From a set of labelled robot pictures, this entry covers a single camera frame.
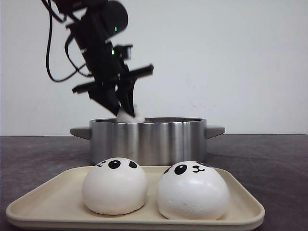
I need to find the stainless steel steamer pot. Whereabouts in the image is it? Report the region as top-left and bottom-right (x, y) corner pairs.
(70, 117), (225, 166)

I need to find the panda bun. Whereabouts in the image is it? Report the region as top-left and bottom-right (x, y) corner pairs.
(157, 161), (230, 220)
(116, 104), (145, 123)
(82, 157), (148, 215)

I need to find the beige rectangular tray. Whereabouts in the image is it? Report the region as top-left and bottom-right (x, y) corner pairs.
(6, 166), (265, 231)

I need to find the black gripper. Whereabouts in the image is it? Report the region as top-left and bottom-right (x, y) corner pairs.
(72, 14), (154, 117)

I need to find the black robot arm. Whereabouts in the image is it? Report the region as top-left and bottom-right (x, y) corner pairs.
(54, 0), (154, 116)

